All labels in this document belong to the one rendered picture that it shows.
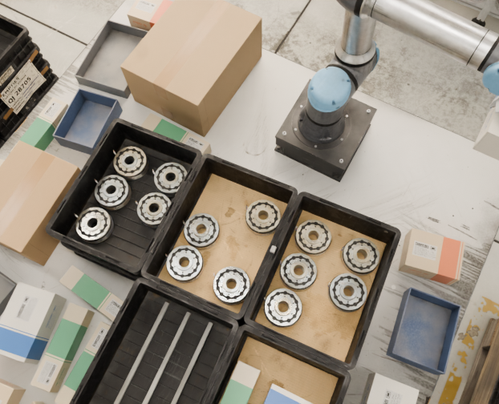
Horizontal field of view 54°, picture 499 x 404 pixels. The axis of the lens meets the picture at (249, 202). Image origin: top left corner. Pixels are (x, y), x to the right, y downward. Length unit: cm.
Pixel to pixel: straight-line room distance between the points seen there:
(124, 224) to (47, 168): 30
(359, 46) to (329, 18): 156
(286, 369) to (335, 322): 18
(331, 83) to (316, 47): 142
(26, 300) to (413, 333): 113
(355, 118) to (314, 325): 69
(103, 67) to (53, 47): 113
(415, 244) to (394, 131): 44
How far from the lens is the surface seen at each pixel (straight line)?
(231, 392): 130
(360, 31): 139
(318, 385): 137
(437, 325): 159
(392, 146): 175
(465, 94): 285
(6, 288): 171
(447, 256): 157
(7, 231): 158
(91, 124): 183
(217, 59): 164
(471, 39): 107
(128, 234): 148
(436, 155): 178
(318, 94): 142
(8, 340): 157
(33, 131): 182
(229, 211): 145
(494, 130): 135
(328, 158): 157
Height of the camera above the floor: 219
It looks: 68 degrees down
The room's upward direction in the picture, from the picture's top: 3 degrees counter-clockwise
